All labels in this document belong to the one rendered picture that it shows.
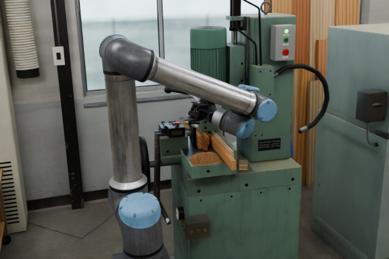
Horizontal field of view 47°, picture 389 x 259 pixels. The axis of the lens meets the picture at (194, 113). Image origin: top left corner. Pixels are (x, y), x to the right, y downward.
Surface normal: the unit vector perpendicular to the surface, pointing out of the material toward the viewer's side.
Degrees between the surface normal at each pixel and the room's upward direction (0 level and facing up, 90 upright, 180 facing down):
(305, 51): 87
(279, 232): 90
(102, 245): 0
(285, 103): 90
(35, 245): 0
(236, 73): 90
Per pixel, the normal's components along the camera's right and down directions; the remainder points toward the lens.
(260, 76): 0.24, 0.26
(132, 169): 0.57, 0.25
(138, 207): -0.01, -0.91
